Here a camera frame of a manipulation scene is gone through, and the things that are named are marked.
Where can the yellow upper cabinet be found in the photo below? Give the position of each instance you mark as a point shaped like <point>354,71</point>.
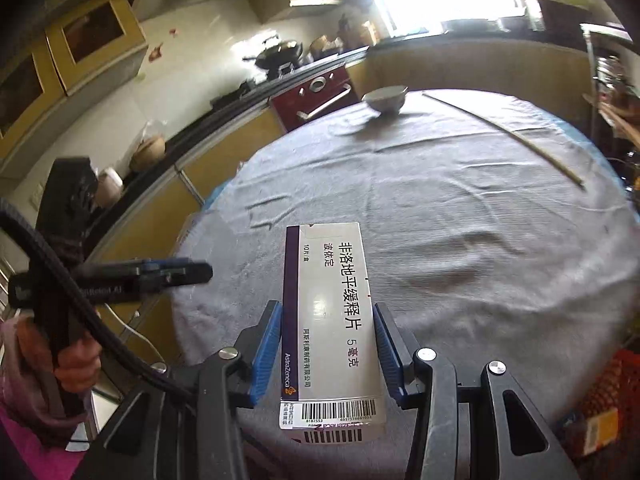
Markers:
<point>79,58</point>

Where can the orange cardboard box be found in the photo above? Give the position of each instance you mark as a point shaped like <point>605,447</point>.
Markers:
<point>586,436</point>

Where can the brown clay pot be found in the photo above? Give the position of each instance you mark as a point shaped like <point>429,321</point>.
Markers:
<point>147,154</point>

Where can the white rice cooker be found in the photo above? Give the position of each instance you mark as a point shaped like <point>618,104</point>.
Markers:
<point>109,189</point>

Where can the metal storage rack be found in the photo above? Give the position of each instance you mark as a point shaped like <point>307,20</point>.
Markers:
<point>613,97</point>

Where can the red plastic basket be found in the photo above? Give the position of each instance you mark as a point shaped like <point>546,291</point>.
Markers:
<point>616,387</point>

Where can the microwave oven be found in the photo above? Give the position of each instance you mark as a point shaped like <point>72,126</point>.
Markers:
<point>556,18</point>

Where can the black wok with lid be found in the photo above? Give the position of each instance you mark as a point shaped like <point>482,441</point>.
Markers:
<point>280,59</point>

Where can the white ceramic bowl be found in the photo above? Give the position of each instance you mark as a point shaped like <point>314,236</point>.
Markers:
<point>386,100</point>

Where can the dark red built-in oven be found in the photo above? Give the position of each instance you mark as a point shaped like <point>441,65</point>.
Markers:
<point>314,98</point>

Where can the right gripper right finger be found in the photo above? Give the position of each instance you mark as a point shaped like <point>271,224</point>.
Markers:
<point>487,429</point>

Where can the grey tablecloth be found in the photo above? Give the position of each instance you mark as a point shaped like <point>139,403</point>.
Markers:
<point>477,245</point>

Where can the white purple medicine box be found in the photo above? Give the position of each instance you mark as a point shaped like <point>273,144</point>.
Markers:
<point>331,381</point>

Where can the left hand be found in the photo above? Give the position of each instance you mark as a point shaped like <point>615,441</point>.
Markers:
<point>79,365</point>

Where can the long thin wooden stick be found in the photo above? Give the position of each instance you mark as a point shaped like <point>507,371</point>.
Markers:
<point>531,146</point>

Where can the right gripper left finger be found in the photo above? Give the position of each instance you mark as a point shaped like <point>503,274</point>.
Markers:
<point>154,434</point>

